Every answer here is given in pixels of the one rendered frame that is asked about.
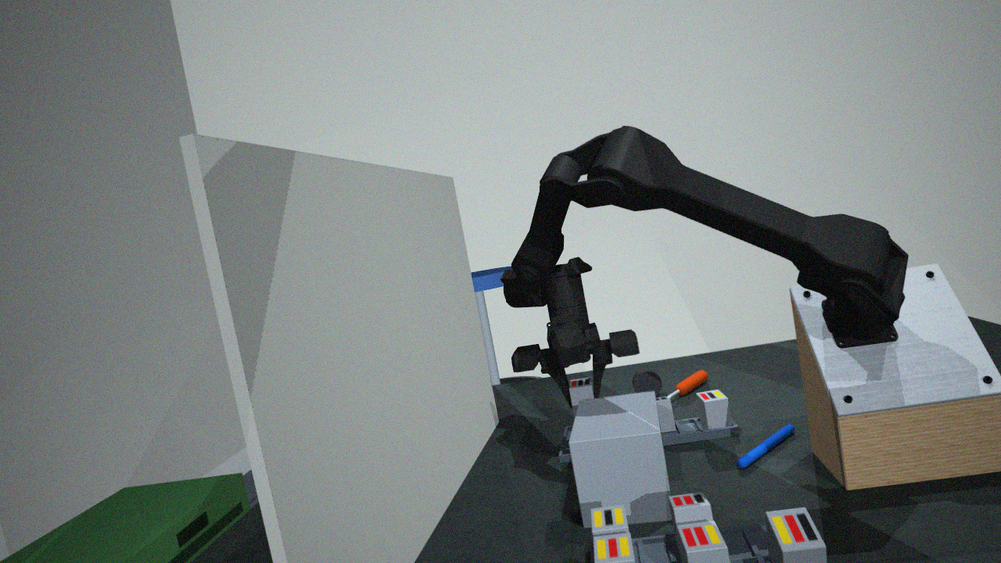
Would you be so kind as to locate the blue cylinder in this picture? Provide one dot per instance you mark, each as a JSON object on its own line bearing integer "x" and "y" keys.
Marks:
{"x": 764, "y": 447}

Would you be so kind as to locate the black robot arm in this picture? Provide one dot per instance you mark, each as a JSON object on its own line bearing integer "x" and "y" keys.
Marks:
{"x": 851, "y": 261}

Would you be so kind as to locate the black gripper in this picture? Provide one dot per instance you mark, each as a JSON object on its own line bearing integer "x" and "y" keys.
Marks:
{"x": 622, "y": 344}

